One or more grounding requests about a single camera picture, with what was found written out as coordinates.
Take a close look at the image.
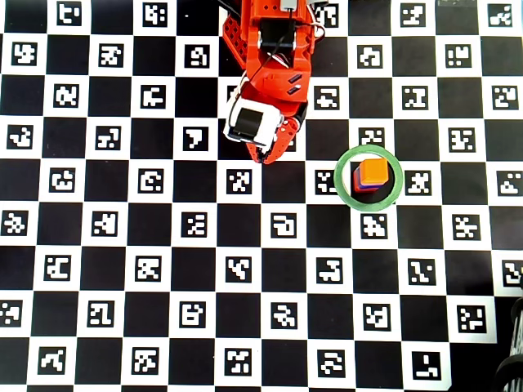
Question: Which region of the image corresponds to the black clamp bar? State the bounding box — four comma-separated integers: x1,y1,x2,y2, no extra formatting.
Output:
218,0,244,17

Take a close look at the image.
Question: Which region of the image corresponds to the blue cube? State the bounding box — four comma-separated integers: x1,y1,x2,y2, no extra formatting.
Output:
353,163,385,192

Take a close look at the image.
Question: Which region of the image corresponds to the red perforated robot base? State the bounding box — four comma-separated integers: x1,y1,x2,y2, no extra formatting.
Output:
221,15,251,70

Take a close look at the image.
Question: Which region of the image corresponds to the orange cube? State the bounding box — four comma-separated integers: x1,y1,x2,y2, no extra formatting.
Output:
358,158,389,187

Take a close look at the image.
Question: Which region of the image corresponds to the black white marker checkerboard mat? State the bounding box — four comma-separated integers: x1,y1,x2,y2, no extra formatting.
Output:
0,0,523,392

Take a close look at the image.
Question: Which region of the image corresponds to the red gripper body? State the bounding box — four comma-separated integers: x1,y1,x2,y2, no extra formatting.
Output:
243,69,311,122

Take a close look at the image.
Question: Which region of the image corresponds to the green flat ring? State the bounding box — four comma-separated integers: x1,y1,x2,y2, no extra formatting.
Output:
333,145,405,212

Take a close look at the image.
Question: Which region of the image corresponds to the red cube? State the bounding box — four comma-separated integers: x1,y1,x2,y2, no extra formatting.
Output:
352,165,381,194

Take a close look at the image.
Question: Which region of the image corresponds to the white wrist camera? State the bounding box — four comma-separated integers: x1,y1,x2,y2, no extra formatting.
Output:
222,96,285,148

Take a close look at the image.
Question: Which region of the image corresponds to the black flexible tripod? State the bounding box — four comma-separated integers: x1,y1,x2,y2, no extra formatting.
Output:
494,275,523,392

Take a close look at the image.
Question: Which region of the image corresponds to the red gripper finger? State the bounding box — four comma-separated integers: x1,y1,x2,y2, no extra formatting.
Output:
244,140,267,164
261,116,303,166

